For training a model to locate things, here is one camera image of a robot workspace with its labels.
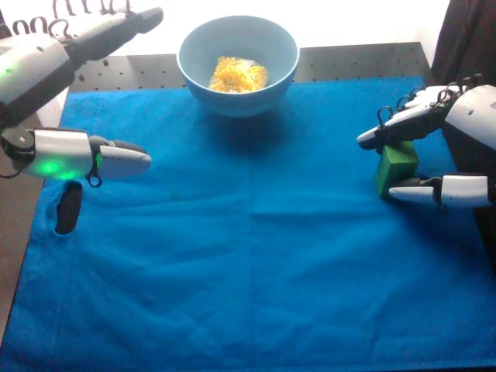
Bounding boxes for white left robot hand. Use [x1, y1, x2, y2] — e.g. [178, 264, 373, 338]
[0, 0, 164, 189]

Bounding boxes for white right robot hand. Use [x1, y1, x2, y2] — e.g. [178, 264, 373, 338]
[356, 73, 496, 211]

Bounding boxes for green block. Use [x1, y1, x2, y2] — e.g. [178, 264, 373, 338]
[374, 141, 419, 201]

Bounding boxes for bag of yellow beads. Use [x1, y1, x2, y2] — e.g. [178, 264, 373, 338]
[208, 56, 269, 94]

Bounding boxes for dark curtain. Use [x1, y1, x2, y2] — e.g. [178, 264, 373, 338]
[429, 0, 496, 88]

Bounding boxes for small black oblong object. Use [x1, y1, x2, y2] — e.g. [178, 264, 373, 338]
[53, 180, 84, 236]

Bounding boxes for light blue bowl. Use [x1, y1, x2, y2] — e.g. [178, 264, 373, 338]
[177, 15, 301, 118]

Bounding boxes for blue table cloth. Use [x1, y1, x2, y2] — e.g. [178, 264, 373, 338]
[0, 75, 496, 372]

